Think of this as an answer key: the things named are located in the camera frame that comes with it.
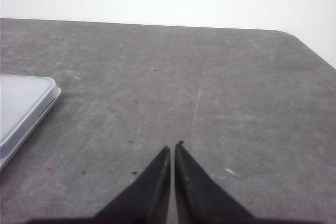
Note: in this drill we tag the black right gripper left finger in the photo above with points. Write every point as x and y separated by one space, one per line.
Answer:
146 200

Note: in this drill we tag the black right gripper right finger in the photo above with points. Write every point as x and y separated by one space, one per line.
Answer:
199 199

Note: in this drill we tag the silver digital kitchen scale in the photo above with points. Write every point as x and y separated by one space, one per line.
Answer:
25 100

